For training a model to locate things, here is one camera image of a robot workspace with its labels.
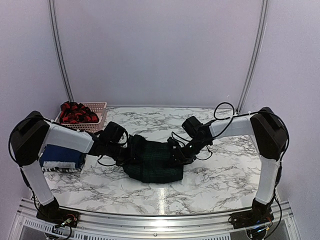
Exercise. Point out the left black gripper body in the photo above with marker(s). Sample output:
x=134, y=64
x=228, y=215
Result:
x=121, y=155

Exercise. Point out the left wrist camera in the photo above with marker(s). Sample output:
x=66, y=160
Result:
x=114, y=133

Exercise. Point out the dark green plaid garment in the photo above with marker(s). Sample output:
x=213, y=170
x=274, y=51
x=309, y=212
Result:
x=151, y=161

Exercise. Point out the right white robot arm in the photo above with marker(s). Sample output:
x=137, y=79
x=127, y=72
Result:
x=271, y=137

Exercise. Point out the red black plaid garment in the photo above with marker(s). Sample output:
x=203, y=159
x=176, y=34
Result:
x=76, y=113

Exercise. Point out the pink plastic laundry basket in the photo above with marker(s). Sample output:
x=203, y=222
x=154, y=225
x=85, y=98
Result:
x=100, y=108

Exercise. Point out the folded navy blue shirt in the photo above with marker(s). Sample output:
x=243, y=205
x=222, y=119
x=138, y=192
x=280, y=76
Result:
x=53, y=153

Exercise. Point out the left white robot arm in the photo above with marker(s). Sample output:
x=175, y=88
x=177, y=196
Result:
x=37, y=143

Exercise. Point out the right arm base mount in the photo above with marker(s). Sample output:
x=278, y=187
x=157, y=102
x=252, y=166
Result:
x=259, y=214

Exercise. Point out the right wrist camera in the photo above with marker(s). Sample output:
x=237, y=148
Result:
x=191, y=126

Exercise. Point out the right aluminium corner post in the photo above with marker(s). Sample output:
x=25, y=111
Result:
x=255, y=54

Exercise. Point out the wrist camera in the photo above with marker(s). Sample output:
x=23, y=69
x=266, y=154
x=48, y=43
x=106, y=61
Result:
x=191, y=126
x=114, y=133

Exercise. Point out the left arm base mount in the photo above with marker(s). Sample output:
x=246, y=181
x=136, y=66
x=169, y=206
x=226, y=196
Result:
x=53, y=213

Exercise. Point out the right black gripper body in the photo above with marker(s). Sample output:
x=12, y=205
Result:
x=189, y=155

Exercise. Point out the left aluminium corner post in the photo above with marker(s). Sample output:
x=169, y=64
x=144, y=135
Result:
x=58, y=50

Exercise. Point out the aluminium corner post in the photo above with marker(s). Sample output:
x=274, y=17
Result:
x=255, y=54
x=58, y=50

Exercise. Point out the aluminium front frame rail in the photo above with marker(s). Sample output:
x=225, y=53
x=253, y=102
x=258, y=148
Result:
x=109, y=226

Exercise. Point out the folded striped garment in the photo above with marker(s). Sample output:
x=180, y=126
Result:
x=62, y=170

